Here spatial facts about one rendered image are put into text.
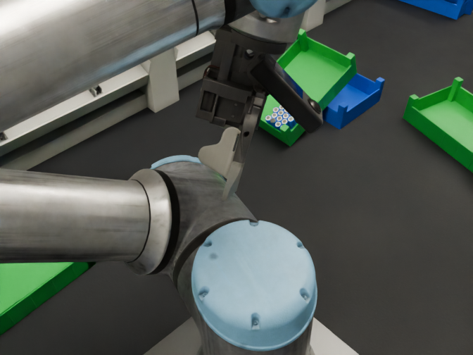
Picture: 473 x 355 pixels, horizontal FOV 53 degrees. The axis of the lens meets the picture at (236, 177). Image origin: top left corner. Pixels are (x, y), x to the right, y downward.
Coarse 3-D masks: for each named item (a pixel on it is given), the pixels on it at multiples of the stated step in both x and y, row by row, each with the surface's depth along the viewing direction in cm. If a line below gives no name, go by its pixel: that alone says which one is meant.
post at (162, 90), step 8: (160, 56) 134; (168, 56) 136; (152, 64) 134; (160, 64) 136; (168, 64) 138; (152, 72) 135; (160, 72) 138; (168, 72) 140; (176, 72) 142; (152, 80) 137; (160, 80) 139; (168, 80) 142; (176, 80) 144; (144, 88) 142; (152, 88) 139; (160, 88) 141; (168, 88) 143; (176, 88) 146; (152, 96) 141; (160, 96) 143; (168, 96) 145; (176, 96) 148; (152, 104) 143; (160, 104) 145; (168, 104) 147
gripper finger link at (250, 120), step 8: (256, 112) 59; (248, 120) 58; (256, 120) 58; (248, 128) 58; (240, 136) 59; (248, 136) 58; (240, 144) 59; (248, 144) 58; (240, 152) 59; (232, 160) 59; (240, 160) 59
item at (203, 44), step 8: (208, 32) 148; (192, 40) 145; (200, 40) 145; (208, 40) 146; (176, 48) 135; (184, 48) 142; (192, 48) 143; (200, 48) 144; (208, 48) 147; (176, 56) 138; (184, 56) 141; (192, 56) 144; (200, 56) 148; (176, 64) 141; (184, 64) 145
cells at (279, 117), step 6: (276, 108) 133; (282, 108) 133; (276, 114) 133; (282, 114) 132; (288, 114) 131; (270, 120) 132; (276, 120) 131; (282, 120) 131; (288, 120) 130; (294, 120) 131; (276, 126) 131
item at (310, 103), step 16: (272, 64) 59; (272, 80) 59; (288, 80) 60; (272, 96) 60; (288, 96) 59; (304, 96) 61; (288, 112) 60; (304, 112) 60; (320, 112) 62; (304, 128) 61
